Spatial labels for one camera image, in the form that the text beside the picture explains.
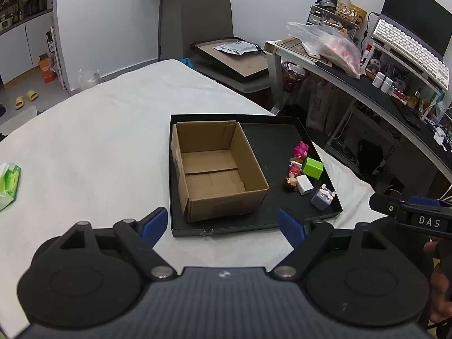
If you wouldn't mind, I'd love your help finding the red basket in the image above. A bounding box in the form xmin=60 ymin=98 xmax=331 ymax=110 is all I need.
xmin=282 ymin=62 xmax=306 ymax=94

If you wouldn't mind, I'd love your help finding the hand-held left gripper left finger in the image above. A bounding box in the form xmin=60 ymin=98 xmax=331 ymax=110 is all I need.
xmin=58 ymin=207 xmax=178 ymax=283

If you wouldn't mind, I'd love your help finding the grey glass-top desk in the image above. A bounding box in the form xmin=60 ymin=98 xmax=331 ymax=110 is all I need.
xmin=263 ymin=38 xmax=452 ymax=186

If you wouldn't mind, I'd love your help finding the white tote bag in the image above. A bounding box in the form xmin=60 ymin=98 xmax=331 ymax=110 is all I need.
xmin=305 ymin=76 xmax=354 ymax=135

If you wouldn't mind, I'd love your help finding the blue grey bunny cube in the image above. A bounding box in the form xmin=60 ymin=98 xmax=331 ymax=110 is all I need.
xmin=310 ymin=184 xmax=336 ymax=212

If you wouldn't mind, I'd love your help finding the black shallow tray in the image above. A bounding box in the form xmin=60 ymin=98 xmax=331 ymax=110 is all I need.
xmin=169 ymin=114 xmax=344 ymax=238

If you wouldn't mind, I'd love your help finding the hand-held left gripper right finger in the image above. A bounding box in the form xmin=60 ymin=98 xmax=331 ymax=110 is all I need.
xmin=271 ymin=208 xmax=391 ymax=281

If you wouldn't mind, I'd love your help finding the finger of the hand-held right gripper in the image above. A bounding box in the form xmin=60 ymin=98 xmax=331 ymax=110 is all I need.
xmin=369 ymin=192 xmax=452 ymax=217

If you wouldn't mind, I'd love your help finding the white mail packet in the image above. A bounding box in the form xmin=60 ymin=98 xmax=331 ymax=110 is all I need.
xmin=213 ymin=41 xmax=259 ymax=56

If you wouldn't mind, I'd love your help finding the orange box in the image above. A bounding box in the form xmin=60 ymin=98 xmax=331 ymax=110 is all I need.
xmin=38 ymin=54 xmax=57 ymax=84

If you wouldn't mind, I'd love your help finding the grey drawer organizer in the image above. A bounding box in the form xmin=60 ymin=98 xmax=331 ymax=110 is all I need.
xmin=309 ymin=5 xmax=361 ymax=39

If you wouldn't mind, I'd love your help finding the black monitor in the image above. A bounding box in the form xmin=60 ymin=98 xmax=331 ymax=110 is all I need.
xmin=381 ymin=0 xmax=452 ymax=63

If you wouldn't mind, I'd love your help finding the red dress doll figurine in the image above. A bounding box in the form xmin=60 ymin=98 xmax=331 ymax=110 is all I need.
xmin=282 ymin=165 xmax=302 ymax=192

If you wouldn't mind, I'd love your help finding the white blanket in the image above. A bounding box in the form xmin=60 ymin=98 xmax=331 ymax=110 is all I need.
xmin=0 ymin=58 xmax=377 ymax=339

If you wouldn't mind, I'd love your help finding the small white box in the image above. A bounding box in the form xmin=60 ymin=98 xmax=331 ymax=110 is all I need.
xmin=296 ymin=177 xmax=316 ymax=196

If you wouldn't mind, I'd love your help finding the pink dinosaur figurine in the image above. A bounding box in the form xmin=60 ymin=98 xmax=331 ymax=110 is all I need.
xmin=291 ymin=141 xmax=311 ymax=160

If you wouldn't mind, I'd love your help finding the clear plastic bag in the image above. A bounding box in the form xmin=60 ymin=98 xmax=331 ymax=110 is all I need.
xmin=285 ymin=21 xmax=363 ymax=79

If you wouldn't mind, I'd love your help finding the cardboard box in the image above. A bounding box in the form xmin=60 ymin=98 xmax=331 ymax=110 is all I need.
xmin=170 ymin=120 xmax=270 ymax=223

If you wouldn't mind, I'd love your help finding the white keyboard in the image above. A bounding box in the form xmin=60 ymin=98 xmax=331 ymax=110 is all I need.
xmin=372 ymin=18 xmax=451 ymax=90

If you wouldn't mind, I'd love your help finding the green tissue packet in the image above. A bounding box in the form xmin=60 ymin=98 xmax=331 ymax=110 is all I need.
xmin=0 ymin=162 xmax=21 ymax=212

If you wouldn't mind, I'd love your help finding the wicker basket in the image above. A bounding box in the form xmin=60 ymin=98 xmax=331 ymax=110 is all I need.
xmin=335 ymin=1 xmax=368 ymax=26

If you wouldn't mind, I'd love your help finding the grey chair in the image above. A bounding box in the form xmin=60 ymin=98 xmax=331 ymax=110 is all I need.
xmin=179 ymin=0 xmax=273 ymax=94

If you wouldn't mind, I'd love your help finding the green hexagonal box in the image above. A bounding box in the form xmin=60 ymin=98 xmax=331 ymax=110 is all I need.
xmin=302 ymin=157 xmax=324 ymax=179

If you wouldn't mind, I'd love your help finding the cluttered wall shelf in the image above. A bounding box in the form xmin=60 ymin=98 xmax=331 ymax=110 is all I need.
xmin=0 ymin=0 xmax=54 ymax=36

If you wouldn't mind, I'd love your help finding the person's right hand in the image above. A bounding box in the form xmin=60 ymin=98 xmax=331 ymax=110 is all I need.
xmin=424 ymin=241 xmax=452 ymax=325

